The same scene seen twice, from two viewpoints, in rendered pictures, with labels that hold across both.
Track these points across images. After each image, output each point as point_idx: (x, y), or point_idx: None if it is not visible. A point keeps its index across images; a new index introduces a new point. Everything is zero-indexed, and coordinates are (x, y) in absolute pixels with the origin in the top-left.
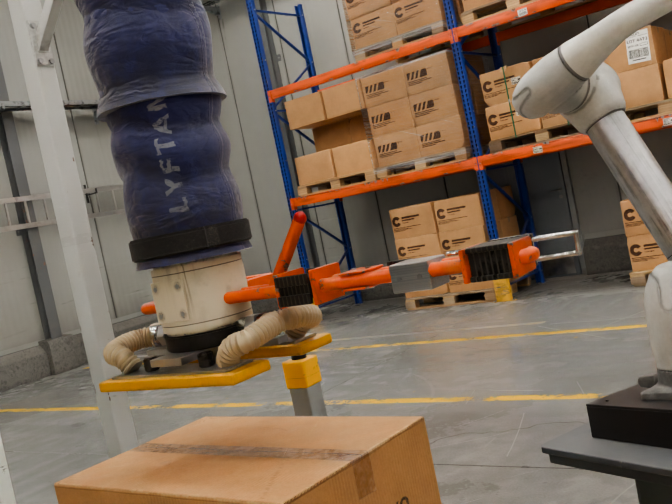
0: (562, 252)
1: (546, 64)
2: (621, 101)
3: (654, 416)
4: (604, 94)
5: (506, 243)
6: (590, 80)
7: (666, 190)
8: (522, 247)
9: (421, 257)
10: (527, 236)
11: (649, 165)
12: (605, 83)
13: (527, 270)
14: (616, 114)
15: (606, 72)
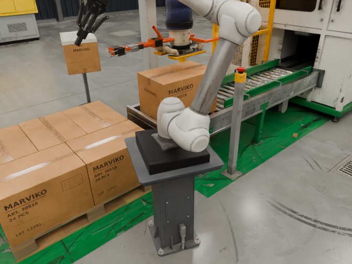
0: (113, 55)
1: None
2: (220, 33)
3: None
4: (219, 26)
5: (109, 46)
6: (218, 17)
7: (200, 81)
8: (110, 49)
9: (134, 45)
10: (112, 48)
11: (206, 68)
12: (221, 21)
13: (111, 54)
14: (219, 39)
15: (228, 15)
